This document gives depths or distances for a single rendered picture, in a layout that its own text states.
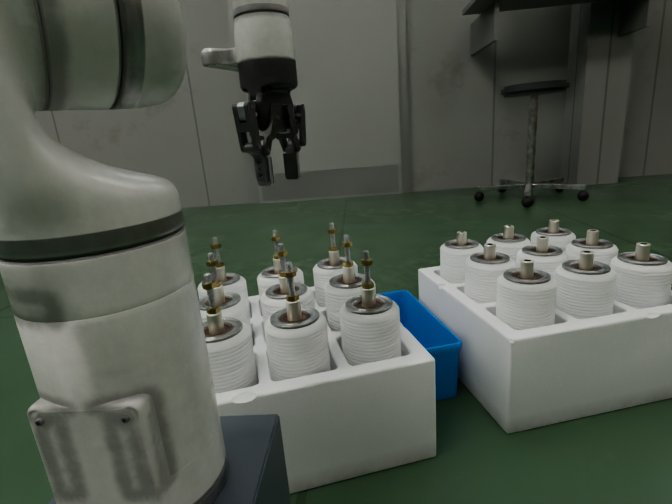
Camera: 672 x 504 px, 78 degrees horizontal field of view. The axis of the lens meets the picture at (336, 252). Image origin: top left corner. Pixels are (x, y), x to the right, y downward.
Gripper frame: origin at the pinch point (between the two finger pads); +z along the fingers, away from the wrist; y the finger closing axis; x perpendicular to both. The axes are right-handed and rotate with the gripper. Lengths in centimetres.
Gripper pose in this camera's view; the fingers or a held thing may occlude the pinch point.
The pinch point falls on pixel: (279, 172)
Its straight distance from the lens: 59.1
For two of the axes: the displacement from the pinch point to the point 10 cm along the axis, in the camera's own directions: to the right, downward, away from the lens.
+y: 4.3, -2.8, 8.6
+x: -9.0, -0.5, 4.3
